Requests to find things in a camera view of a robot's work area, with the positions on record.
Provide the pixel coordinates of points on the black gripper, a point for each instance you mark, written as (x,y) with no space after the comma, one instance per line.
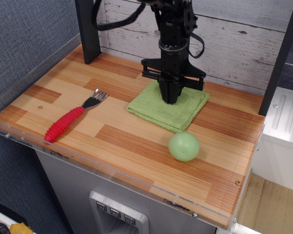
(173,64)

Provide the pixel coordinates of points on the green cloth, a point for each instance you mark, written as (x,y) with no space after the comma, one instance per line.
(149,106)

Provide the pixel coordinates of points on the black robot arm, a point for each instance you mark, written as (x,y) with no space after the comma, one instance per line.
(176,22)

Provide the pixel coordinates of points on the green round fruit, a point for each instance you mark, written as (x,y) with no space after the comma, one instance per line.
(184,146)

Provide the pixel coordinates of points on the white toy sink counter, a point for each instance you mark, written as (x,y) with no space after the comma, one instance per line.
(273,158)

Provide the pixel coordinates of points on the silver toy dishwasher front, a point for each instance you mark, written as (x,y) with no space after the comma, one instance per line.
(97,203)

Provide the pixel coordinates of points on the yellow object at corner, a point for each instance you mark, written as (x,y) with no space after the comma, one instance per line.
(20,228)

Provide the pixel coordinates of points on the black white box corner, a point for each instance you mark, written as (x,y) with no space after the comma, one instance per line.
(7,218)

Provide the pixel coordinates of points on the red handled metal fork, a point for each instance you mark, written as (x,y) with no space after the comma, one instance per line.
(59,127)

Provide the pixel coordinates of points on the dark right frame post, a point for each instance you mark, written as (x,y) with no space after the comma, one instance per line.
(278,68)

